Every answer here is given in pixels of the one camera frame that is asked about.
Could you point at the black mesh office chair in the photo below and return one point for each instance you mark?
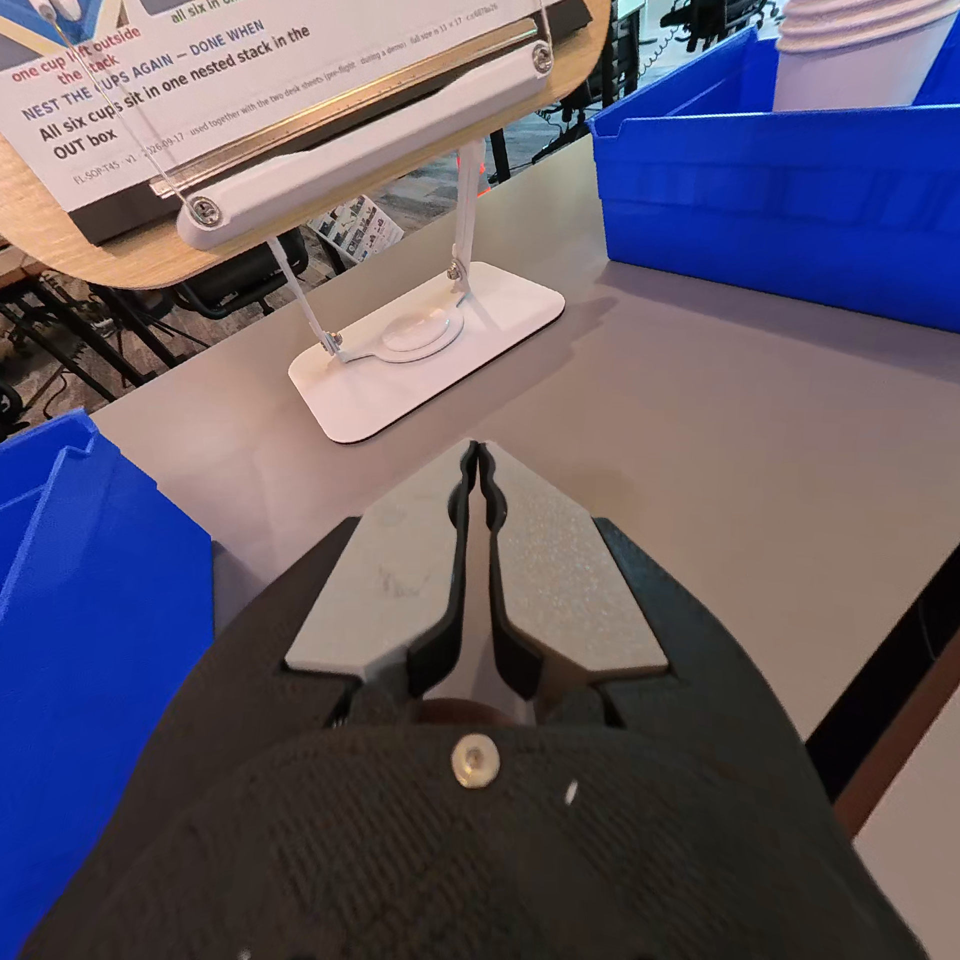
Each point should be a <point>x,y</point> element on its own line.
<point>240,277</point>

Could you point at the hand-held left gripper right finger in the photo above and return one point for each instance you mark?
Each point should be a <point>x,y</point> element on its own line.
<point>577,592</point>

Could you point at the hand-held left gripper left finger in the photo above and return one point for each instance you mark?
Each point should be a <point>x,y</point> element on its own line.
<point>367,592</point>

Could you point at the printed instruction sheet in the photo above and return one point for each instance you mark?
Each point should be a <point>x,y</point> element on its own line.
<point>225,90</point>

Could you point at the nested stack of cups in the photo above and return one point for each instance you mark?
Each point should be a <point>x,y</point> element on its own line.
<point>847,67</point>

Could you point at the blue plastic bin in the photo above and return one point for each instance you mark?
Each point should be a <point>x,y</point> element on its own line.
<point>75,637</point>
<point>750,202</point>

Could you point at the white floor sign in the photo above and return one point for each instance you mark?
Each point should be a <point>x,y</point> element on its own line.
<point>360,229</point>

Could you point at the wooden document stand white base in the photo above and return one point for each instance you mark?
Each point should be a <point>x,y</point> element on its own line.
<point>420,367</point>

